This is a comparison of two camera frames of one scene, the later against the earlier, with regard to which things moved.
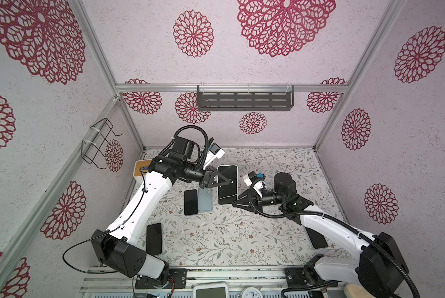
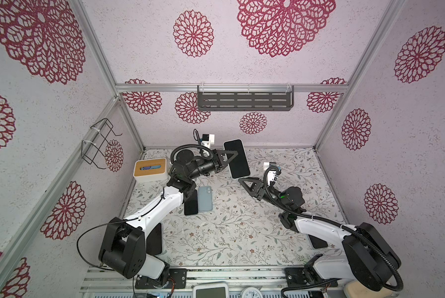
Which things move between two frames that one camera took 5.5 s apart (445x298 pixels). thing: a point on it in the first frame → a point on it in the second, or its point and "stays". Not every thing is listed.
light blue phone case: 205,199 stays
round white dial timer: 252,292 stays
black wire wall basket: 92,150 stays
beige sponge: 357,291 stays
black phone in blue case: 317,239 stays
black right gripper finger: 243,202 → 256,182
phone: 191,207 stays
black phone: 228,194 → 238,166
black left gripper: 209,178 → 217,160
